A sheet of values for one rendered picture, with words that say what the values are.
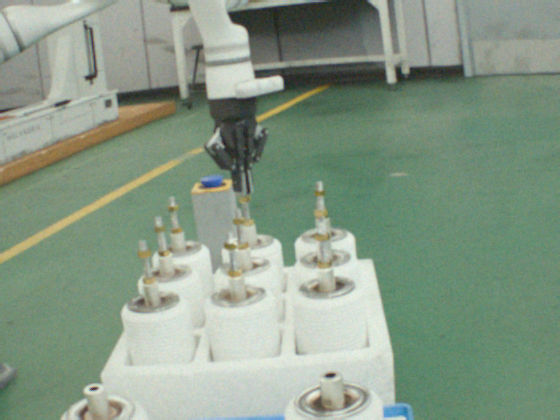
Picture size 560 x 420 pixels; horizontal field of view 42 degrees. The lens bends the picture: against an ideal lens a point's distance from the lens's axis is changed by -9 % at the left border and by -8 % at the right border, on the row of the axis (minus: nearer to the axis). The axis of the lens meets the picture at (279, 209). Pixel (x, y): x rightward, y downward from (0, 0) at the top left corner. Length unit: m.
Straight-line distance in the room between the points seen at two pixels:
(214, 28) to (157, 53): 5.48
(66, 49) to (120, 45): 2.13
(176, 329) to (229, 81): 0.38
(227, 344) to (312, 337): 0.11
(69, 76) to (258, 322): 3.79
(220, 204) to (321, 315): 0.45
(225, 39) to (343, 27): 4.91
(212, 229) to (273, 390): 0.48
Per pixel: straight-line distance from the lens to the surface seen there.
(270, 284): 1.13
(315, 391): 0.77
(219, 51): 1.18
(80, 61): 4.73
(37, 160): 3.98
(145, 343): 1.04
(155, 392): 1.04
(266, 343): 1.03
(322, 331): 1.01
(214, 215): 1.40
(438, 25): 5.93
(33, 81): 7.41
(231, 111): 1.18
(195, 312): 1.16
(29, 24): 1.38
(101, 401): 0.77
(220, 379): 1.01
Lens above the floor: 0.62
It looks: 15 degrees down
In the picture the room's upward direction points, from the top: 7 degrees counter-clockwise
